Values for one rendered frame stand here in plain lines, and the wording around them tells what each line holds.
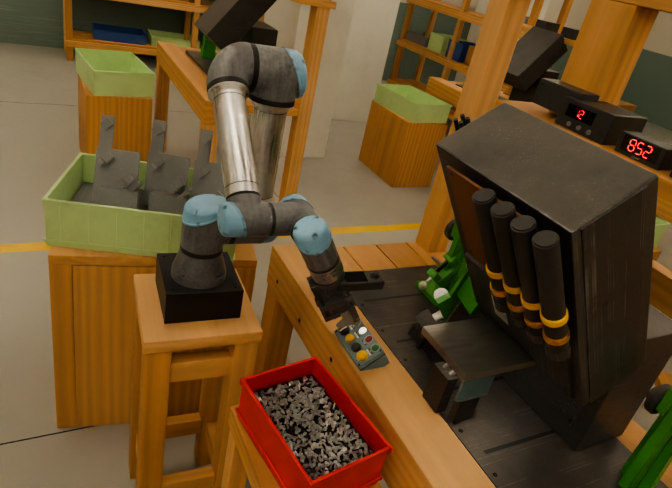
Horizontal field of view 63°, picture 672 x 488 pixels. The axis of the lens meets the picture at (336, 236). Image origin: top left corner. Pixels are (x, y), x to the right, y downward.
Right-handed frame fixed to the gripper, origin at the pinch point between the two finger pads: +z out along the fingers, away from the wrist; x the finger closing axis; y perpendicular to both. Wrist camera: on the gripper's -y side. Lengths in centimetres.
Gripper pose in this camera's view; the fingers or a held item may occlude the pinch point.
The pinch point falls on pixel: (357, 320)
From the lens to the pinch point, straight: 139.1
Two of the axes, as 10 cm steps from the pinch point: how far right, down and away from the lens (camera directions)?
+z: 2.6, 6.8, 6.9
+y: -9.2, 3.9, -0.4
